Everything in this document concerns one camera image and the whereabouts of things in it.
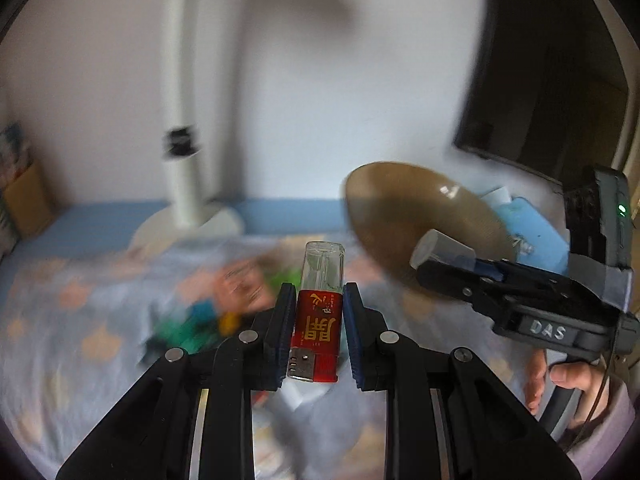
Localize red lighter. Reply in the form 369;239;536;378
288;242;345;384

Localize person's right hand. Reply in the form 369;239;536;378
524;349;610;429

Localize blue plastic box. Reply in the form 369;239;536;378
480;186;570;274

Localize amber glass bowl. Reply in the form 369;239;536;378
344;162;516;292

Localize patterned grey cloth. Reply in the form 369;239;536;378
0;234;557;480

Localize green toy pile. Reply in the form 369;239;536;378
142;260;300;365

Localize black monitor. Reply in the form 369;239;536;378
454;0;628;183

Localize blue table mat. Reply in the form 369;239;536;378
14;198;352;256

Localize brown paper pen holder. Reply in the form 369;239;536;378
2;162;55;238

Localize stack of books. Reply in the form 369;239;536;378
0;122;32;259

